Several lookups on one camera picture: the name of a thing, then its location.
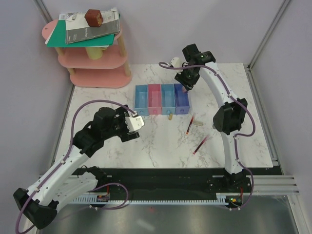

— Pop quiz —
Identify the cream cylinder on shelf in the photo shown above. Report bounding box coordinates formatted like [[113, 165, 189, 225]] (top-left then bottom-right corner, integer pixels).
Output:
[[85, 47, 103, 60]]

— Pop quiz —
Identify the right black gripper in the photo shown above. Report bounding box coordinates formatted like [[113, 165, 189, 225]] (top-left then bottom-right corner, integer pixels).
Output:
[[174, 64, 199, 91]]

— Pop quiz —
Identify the white slotted cable duct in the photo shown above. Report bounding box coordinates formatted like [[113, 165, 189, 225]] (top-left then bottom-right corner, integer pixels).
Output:
[[70, 192, 254, 205]]

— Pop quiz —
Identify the white papers stack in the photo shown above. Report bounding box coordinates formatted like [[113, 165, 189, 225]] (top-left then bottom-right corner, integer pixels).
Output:
[[59, 8, 119, 29]]

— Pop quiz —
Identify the red pen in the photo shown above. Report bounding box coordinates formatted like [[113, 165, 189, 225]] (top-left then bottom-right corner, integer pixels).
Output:
[[186, 115, 195, 135], [193, 135, 209, 155]]

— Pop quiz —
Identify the pastel four-compartment drawer organizer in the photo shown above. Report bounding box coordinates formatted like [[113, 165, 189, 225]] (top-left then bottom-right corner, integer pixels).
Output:
[[134, 83, 190, 116]]

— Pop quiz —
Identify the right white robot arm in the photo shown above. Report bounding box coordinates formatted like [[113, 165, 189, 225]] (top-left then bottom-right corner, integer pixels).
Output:
[[175, 44, 248, 192]]

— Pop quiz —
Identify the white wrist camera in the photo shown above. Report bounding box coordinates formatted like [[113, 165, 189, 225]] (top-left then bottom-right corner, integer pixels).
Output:
[[170, 57, 182, 68], [125, 116, 145, 132]]

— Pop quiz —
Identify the grey manual booklet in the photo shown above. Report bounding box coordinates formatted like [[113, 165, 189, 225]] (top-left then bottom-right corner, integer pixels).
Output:
[[66, 20, 120, 44]]

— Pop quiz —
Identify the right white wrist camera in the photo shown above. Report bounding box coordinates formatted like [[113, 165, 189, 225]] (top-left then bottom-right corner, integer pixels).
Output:
[[170, 57, 182, 68]]

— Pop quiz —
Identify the pink three-tier shelf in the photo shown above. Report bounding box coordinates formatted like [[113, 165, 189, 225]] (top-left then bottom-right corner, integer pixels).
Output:
[[55, 33, 132, 88]]

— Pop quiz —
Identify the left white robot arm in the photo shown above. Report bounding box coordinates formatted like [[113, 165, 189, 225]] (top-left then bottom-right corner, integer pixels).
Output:
[[13, 104, 144, 233]]

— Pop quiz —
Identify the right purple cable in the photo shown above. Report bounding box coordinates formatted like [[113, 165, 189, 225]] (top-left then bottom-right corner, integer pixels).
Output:
[[158, 61, 256, 212]]

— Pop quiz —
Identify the purple cable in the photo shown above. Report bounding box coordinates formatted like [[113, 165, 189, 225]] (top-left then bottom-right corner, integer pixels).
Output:
[[158, 61, 256, 212], [15, 100, 138, 234]]

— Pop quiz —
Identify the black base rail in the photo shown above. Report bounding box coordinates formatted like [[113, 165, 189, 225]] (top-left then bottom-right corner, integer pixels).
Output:
[[52, 167, 254, 202]]

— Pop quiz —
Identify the green folder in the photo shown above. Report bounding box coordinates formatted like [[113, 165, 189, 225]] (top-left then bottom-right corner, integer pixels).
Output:
[[41, 19, 118, 48]]

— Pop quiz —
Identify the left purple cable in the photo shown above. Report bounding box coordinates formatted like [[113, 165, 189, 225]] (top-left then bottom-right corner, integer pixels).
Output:
[[15, 100, 138, 234]]

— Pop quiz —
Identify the dark red cube box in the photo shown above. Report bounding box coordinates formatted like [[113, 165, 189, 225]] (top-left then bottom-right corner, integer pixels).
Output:
[[84, 9, 103, 27]]

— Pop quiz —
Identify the red pen lower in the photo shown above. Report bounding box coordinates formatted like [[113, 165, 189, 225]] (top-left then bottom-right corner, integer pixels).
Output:
[[193, 135, 209, 155]]

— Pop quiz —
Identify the red pen upper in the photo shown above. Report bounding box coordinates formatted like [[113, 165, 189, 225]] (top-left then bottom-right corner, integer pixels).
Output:
[[186, 115, 195, 135]]

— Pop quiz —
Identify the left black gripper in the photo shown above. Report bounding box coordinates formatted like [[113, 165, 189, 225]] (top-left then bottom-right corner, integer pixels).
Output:
[[103, 105, 139, 142]]

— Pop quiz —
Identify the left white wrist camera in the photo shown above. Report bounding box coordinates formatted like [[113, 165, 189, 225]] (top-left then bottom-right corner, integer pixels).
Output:
[[125, 116, 145, 132]]

